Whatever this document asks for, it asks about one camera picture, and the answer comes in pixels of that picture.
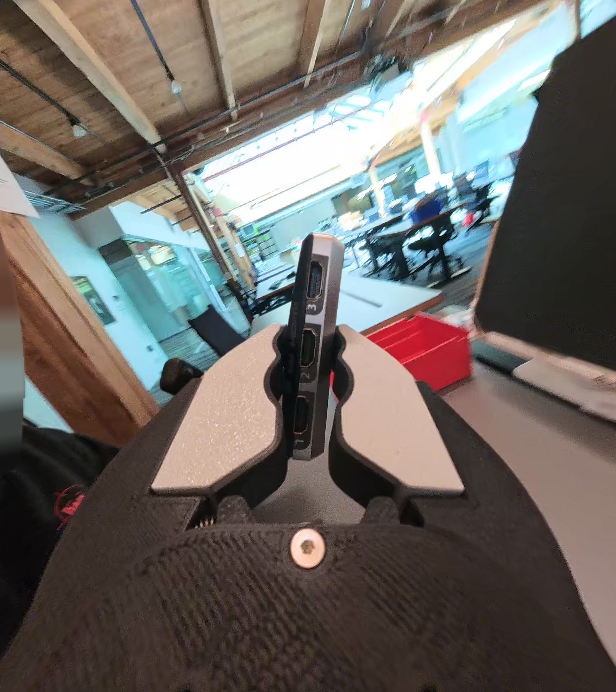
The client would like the wire cable tray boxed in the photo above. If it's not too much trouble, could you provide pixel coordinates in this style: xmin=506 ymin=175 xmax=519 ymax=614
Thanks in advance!
xmin=27 ymin=189 xmax=88 ymax=215

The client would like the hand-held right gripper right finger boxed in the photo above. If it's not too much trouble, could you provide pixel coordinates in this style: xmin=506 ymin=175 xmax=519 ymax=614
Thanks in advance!
xmin=327 ymin=323 xmax=467 ymax=510

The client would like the wooden pillar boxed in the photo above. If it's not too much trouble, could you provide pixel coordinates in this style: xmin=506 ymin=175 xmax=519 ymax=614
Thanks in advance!
xmin=0 ymin=210 xmax=160 ymax=447

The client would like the grey desk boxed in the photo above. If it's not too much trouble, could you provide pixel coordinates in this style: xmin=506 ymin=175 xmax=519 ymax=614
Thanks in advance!
xmin=256 ymin=359 xmax=616 ymax=692

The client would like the silver black video switch box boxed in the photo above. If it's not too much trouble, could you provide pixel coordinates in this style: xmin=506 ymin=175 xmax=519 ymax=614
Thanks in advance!
xmin=285 ymin=234 xmax=345 ymax=461

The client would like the dark framed wall picture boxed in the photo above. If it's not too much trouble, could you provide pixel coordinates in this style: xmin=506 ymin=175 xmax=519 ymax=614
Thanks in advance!
xmin=70 ymin=276 xmax=117 ymax=326

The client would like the person in black hoodie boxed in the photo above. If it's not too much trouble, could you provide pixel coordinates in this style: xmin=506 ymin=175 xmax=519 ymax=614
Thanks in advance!
xmin=0 ymin=422 xmax=122 ymax=692

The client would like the black backdrop board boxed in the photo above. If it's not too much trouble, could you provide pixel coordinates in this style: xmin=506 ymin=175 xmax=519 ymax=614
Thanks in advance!
xmin=473 ymin=0 xmax=616 ymax=379

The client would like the blue storage bin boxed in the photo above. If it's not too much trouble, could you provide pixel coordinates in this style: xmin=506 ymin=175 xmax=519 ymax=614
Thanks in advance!
xmin=411 ymin=194 xmax=452 ymax=227

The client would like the row of office tables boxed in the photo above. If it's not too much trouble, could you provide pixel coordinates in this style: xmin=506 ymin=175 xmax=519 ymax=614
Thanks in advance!
xmin=340 ymin=178 xmax=503 ymax=287

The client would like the ceiling projector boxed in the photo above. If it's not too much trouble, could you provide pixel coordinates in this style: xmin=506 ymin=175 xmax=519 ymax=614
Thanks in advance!
xmin=373 ymin=54 xmax=414 ymax=90

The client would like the red plastic bin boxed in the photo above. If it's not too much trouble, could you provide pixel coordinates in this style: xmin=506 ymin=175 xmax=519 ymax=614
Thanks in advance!
xmin=366 ymin=312 xmax=474 ymax=391

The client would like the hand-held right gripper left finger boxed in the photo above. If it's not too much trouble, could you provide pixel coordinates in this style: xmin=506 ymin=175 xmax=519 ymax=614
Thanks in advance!
xmin=150 ymin=323 xmax=295 ymax=509

